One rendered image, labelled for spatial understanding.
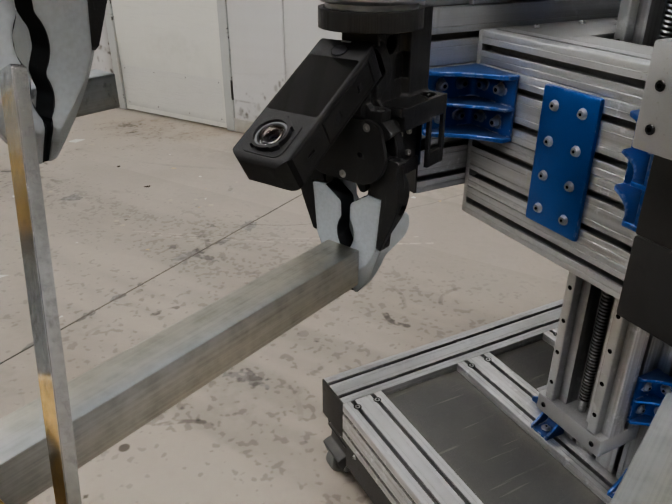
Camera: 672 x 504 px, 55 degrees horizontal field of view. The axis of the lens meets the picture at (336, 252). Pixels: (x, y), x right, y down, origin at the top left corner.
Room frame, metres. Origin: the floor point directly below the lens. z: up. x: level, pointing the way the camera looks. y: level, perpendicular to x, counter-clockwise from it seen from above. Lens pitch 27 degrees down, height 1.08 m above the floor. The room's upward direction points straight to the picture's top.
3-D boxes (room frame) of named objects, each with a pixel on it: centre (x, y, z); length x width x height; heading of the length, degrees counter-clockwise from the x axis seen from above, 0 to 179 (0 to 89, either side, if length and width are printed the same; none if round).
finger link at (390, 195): (0.43, -0.03, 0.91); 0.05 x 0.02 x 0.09; 51
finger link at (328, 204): (0.47, -0.01, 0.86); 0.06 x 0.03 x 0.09; 141
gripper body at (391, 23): (0.46, -0.03, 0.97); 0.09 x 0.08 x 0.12; 141
